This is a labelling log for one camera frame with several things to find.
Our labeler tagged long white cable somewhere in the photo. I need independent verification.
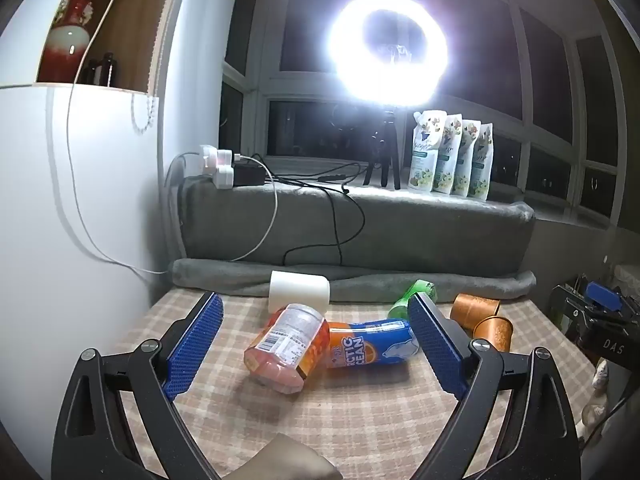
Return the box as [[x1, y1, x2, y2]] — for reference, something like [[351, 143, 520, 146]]
[[66, 0, 172, 276]]

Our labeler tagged black cable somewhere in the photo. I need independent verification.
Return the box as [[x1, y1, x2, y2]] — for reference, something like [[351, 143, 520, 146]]
[[248, 154, 367, 267]]

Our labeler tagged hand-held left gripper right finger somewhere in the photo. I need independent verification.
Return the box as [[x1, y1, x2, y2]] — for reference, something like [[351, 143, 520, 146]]
[[407, 292, 587, 480]]

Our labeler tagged copper cup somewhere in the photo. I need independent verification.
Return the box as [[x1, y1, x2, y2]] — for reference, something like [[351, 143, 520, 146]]
[[449, 293, 502, 332], [472, 315, 514, 354]]

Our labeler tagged white beaded cord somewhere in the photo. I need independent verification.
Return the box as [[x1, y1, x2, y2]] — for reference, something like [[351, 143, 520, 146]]
[[130, 92, 154, 134]]

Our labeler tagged white green refill pouch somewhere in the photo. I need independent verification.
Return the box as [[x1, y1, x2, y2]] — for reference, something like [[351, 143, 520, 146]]
[[433, 113, 464, 196], [452, 118, 482, 199], [468, 122, 496, 202], [408, 109, 449, 192]]

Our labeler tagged white cabinet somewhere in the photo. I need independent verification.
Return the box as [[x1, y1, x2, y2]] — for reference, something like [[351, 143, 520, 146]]
[[0, 0, 206, 441]]

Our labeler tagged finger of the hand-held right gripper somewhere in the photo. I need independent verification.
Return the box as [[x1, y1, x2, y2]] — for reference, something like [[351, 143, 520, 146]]
[[586, 281, 625, 314]]

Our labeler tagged red and white vase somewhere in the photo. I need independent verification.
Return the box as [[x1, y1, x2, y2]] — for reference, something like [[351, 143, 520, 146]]
[[37, 0, 109, 84]]

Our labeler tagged black tripod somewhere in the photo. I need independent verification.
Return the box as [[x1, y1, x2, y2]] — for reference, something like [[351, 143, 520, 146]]
[[362, 106, 404, 191]]

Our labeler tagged ring light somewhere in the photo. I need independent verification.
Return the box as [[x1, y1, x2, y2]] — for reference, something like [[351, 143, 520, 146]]
[[326, 0, 450, 107]]

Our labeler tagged white plug adapter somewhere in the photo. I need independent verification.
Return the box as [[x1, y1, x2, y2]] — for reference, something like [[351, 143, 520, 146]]
[[211, 165, 236, 192], [199, 144, 235, 170]]

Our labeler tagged black charger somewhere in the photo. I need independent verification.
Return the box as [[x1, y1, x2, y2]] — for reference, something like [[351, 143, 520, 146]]
[[232, 162, 269, 187]]

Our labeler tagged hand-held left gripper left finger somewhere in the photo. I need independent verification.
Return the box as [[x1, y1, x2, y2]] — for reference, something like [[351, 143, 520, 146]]
[[50, 290, 226, 480]]

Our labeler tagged beige plaid tablecloth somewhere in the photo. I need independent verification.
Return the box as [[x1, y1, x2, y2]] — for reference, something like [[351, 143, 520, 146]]
[[107, 287, 597, 480]]

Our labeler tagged white charging cable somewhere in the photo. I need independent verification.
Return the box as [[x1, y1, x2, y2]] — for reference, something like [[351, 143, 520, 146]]
[[231, 152, 279, 264]]

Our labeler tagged orange jar with white label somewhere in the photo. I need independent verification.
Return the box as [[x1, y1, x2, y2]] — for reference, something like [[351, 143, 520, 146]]
[[243, 303, 331, 394]]

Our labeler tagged white lumpy object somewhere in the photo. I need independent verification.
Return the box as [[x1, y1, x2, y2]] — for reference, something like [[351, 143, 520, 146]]
[[575, 359, 612, 443]]

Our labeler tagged green bottle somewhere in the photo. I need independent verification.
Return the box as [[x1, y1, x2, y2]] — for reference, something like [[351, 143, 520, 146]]
[[387, 279, 437, 321]]

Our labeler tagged white cup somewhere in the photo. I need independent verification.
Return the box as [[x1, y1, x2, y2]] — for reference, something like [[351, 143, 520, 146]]
[[269, 270, 332, 319]]

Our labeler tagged window frame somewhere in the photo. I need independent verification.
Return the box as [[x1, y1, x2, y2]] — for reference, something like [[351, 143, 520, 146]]
[[218, 0, 631, 226]]

